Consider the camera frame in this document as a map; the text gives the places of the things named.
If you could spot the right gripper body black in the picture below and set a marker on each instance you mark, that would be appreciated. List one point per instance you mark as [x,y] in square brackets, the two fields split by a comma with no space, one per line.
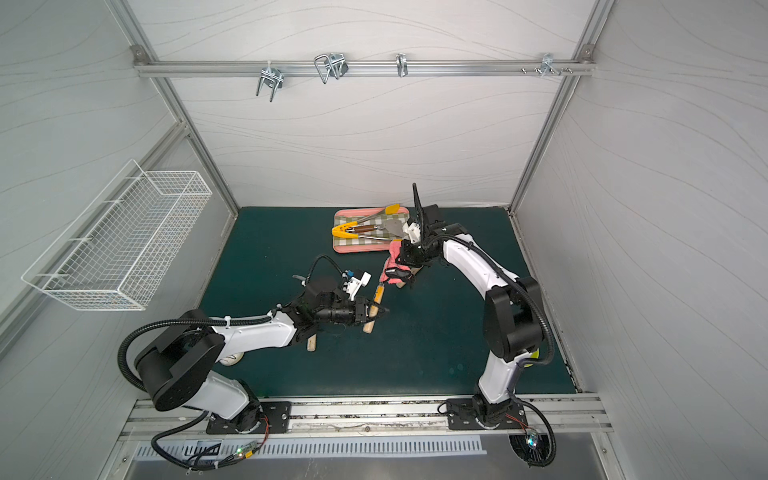
[425,231]

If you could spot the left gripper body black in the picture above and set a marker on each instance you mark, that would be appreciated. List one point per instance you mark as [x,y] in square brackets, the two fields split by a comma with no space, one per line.
[359,311]

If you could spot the pink rag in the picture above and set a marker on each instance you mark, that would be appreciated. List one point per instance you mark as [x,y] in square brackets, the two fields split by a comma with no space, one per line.
[393,272]

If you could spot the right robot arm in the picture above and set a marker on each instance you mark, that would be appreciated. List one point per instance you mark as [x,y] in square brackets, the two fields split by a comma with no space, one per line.
[515,326]

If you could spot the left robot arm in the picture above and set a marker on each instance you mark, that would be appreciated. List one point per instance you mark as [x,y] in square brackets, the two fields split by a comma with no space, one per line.
[173,360]

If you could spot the small metal spatula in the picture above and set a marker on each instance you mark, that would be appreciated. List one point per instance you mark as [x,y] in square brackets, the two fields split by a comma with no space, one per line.
[391,228]

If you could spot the pink checkered tray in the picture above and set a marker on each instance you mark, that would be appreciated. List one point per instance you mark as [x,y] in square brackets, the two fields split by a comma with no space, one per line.
[342,243]

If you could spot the yellow tipped metal tongs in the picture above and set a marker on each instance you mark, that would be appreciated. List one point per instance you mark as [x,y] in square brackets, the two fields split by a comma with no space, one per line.
[360,227]

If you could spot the small metal hook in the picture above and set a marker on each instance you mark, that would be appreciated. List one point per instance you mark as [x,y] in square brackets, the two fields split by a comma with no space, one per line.
[401,65]

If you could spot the white vent strip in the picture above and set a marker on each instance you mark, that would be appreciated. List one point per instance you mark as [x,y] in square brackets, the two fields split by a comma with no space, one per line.
[335,447]

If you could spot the metal U-bolt clamp middle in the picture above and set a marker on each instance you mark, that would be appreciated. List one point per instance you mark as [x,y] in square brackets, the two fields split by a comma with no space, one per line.
[330,65]

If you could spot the metal u-bolt clamp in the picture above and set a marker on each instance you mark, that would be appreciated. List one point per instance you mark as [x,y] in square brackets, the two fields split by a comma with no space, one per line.
[330,65]
[271,79]

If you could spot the metal U-bolt clamp left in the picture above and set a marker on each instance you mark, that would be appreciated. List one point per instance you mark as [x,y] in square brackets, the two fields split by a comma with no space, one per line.
[271,79]

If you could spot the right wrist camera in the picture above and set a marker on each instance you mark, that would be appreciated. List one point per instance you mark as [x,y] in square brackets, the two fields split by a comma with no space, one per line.
[412,231]

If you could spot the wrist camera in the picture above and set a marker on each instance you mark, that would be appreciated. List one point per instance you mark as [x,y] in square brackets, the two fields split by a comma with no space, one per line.
[412,231]
[354,282]

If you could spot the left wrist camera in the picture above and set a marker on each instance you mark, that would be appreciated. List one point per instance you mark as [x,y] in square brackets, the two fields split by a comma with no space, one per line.
[354,282]

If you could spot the white rope ball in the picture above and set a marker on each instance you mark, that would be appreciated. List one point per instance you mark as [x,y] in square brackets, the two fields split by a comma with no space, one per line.
[232,359]

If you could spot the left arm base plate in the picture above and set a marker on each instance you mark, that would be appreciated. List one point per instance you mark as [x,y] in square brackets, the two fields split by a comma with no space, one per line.
[273,416]

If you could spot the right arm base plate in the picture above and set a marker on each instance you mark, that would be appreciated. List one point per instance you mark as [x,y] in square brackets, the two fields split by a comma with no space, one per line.
[462,414]

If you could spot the white wire basket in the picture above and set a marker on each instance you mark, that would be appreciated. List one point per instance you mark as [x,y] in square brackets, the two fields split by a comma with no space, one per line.
[115,253]

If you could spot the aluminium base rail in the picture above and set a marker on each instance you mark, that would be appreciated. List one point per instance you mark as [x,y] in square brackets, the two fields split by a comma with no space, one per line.
[384,416]

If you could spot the metal bracket with bolts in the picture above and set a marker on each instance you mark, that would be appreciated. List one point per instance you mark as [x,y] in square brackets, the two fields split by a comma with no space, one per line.
[547,67]

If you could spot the aluminium crossbar rail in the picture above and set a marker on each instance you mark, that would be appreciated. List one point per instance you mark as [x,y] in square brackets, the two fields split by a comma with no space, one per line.
[357,68]

